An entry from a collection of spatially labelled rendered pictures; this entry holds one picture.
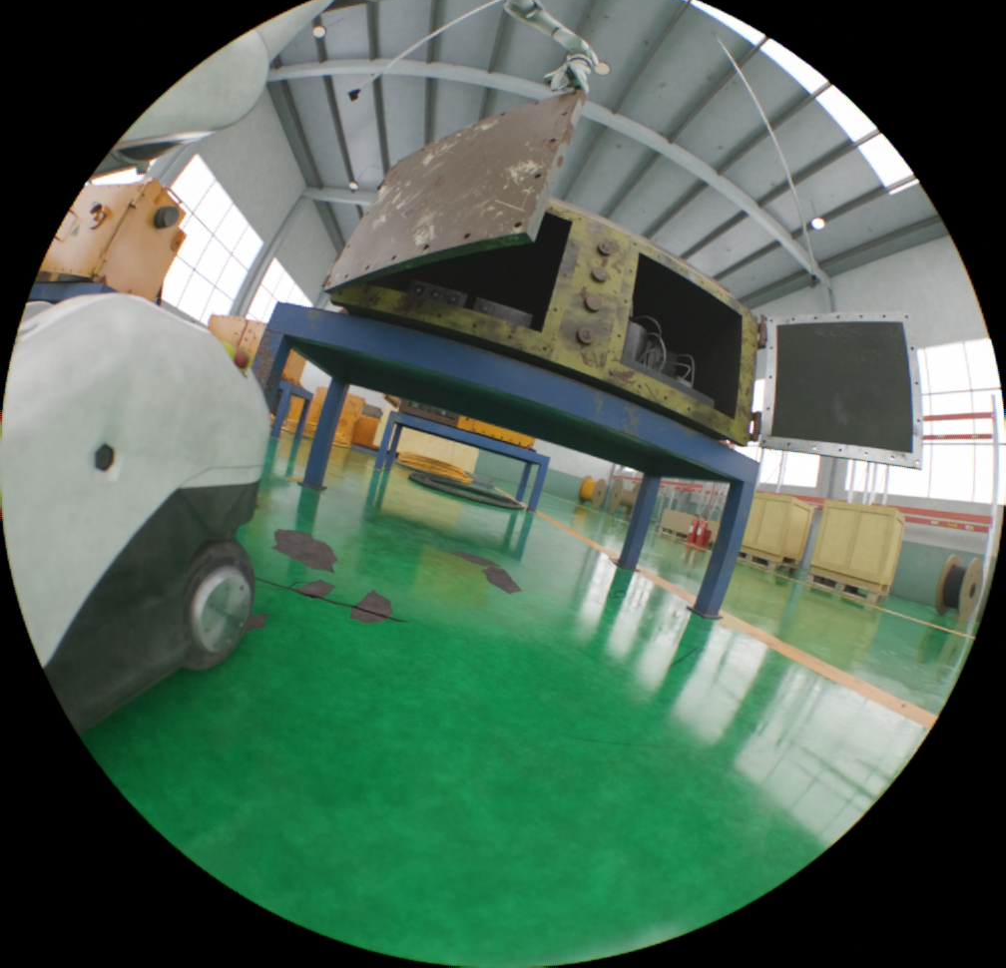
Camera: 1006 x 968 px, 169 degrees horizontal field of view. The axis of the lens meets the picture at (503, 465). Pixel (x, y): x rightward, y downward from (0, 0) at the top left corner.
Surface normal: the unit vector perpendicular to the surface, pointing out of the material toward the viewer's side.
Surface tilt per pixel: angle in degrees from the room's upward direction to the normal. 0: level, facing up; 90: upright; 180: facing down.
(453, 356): 90
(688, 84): 180
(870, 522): 90
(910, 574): 90
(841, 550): 90
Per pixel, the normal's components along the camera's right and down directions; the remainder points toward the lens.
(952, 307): -0.94, -0.27
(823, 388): -0.82, -0.25
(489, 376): 0.16, 0.02
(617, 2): -0.27, 0.96
